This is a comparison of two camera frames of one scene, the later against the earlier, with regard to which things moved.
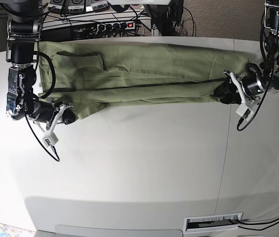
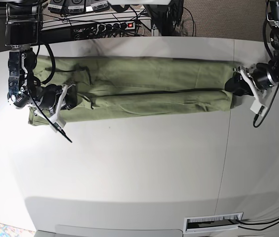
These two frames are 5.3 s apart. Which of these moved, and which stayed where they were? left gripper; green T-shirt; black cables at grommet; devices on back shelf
Moved: green T-shirt; left gripper
Stayed: black cables at grommet; devices on back shelf
